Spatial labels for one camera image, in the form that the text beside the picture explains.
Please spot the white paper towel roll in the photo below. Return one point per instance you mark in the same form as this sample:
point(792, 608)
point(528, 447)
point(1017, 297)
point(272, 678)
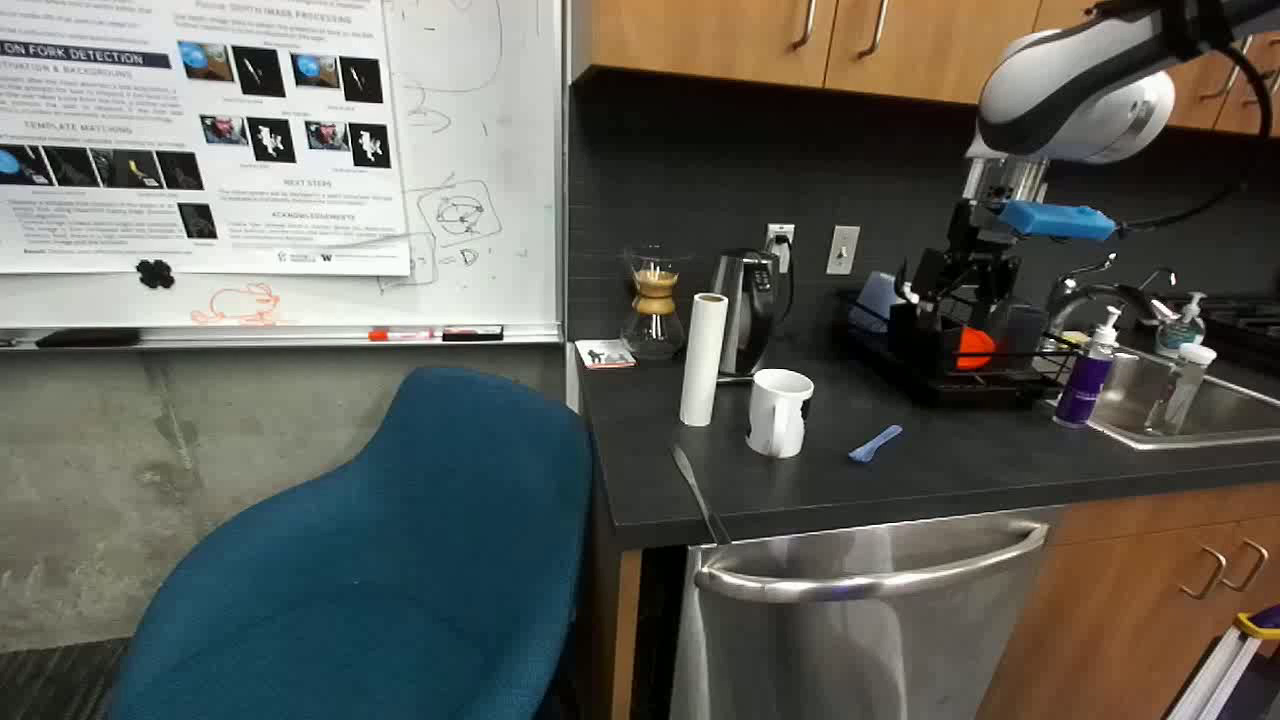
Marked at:
point(701, 363)

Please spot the white wall outlet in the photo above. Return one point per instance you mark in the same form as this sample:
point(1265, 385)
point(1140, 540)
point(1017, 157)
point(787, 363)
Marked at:
point(781, 244)

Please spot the black marker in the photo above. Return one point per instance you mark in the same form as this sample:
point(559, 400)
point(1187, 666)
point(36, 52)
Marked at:
point(472, 333)

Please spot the white whiteboard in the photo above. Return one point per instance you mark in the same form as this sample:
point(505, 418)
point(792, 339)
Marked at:
point(487, 163)

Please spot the research poster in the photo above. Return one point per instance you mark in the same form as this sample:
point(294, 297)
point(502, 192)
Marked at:
point(203, 133)

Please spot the black whiteboard eraser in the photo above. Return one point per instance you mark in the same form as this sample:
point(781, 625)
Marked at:
point(87, 339)

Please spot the red marker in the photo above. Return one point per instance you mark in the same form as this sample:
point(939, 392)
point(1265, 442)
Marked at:
point(401, 333)

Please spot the orange round item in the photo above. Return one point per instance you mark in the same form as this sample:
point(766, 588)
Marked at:
point(977, 348)

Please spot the stainless steel dishwasher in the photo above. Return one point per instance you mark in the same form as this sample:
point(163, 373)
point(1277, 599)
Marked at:
point(864, 655)

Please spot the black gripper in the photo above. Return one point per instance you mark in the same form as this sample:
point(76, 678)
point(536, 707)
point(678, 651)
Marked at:
point(986, 261)

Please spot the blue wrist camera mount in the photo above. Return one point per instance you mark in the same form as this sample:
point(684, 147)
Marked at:
point(1059, 223)

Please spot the wooden counter side panel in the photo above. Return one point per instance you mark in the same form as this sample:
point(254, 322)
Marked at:
point(626, 643)

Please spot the blue plastic fork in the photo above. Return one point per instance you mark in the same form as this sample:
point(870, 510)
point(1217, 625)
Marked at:
point(874, 447)

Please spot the purple soap pump bottle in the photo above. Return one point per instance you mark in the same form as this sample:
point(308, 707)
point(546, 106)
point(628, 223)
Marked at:
point(1086, 380)

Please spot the black flower magnet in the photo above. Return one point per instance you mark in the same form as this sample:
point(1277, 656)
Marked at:
point(158, 275)

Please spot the steel sink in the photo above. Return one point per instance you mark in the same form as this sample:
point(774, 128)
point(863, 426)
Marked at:
point(1187, 415)

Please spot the small printed card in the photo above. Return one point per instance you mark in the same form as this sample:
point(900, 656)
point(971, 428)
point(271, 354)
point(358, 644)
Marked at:
point(604, 354)

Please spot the wooden upper cabinet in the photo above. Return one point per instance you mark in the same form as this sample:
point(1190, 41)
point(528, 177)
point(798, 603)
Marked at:
point(722, 41)

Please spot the steel electric kettle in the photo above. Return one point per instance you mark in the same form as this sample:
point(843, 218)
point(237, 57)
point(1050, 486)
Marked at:
point(749, 313)

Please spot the wooden cabinet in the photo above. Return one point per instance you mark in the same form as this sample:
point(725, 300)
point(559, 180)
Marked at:
point(1121, 603)
point(722, 41)

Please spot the white light switch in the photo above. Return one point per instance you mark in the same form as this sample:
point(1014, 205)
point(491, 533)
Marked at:
point(843, 251)

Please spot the wooden lower cabinet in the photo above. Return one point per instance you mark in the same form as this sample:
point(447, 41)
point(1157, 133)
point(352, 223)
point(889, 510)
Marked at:
point(1121, 603)

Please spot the glass pour-over coffee maker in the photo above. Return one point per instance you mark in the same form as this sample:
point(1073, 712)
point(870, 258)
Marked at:
point(652, 310)

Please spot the blue fabric chair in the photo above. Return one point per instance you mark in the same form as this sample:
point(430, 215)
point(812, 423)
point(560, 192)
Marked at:
point(401, 563)

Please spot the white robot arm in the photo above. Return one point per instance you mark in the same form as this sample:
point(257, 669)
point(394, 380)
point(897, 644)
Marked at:
point(1065, 82)

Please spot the black dish rack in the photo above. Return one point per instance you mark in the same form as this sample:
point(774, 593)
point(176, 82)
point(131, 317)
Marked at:
point(921, 363)

